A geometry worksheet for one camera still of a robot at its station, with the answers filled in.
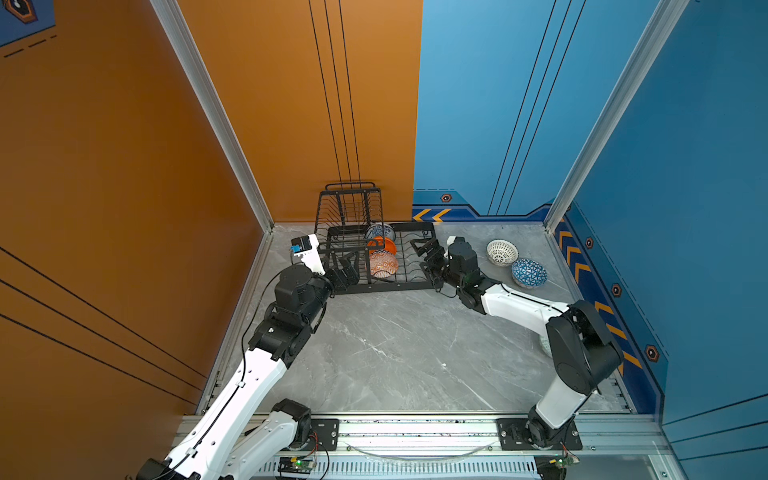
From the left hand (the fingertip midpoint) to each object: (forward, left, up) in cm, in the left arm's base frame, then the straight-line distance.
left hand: (347, 253), depth 71 cm
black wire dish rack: (+32, +5, -22) cm, 40 cm away
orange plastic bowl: (+10, -8, -7) cm, 14 cm away
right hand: (+10, -16, -11) cm, 22 cm away
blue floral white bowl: (+34, -7, -26) cm, 43 cm away
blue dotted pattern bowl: (+15, -58, -29) cm, 67 cm away
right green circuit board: (-38, -52, -31) cm, 71 cm away
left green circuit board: (-39, +10, -32) cm, 51 cm away
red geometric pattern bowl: (+19, -7, -28) cm, 35 cm away
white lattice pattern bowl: (+25, -51, -29) cm, 64 cm away
